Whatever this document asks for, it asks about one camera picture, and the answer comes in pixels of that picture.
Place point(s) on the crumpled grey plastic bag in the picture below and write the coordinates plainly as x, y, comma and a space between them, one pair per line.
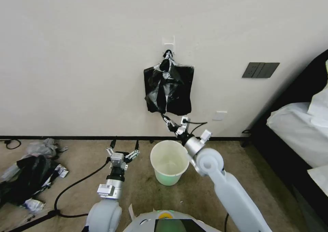
42, 147

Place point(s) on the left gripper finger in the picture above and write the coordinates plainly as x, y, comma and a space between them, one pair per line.
136, 145
113, 143

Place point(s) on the black bed frame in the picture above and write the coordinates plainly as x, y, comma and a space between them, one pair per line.
282, 150

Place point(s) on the white wall outlet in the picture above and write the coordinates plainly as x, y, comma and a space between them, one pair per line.
219, 116

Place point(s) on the black plastic trash bag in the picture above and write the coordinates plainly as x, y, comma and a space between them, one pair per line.
174, 91

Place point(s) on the white plastic trash bin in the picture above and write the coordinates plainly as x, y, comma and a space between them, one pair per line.
169, 177

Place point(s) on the white bed sheet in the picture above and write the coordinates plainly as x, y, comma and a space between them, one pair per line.
297, 134

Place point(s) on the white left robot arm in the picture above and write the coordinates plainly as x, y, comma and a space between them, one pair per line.
105, 211

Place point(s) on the black baseboard strip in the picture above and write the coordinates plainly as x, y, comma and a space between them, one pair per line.
77, 137

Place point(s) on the white folded cloth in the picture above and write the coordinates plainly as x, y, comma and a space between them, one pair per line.
320, 177

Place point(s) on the white robot front shell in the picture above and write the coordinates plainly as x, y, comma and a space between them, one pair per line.
143, 223

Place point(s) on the white wall hook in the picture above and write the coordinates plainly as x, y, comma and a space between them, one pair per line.
168, 43

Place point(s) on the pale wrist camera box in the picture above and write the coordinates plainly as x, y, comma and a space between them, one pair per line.
184, 121
116, 157

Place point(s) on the printed white wrapper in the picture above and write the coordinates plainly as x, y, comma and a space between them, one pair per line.
33, 205
61, 171

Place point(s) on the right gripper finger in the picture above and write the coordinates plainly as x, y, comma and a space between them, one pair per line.
169, 119
172, 128

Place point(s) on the white pillow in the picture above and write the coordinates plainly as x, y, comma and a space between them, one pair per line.
320, 106

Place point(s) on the dark wall switch panel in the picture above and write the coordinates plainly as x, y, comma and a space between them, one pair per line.
260, 70

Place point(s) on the crumpled black bag pile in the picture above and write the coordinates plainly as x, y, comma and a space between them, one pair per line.
28, 178

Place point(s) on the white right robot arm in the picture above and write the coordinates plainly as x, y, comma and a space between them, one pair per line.
225, 186

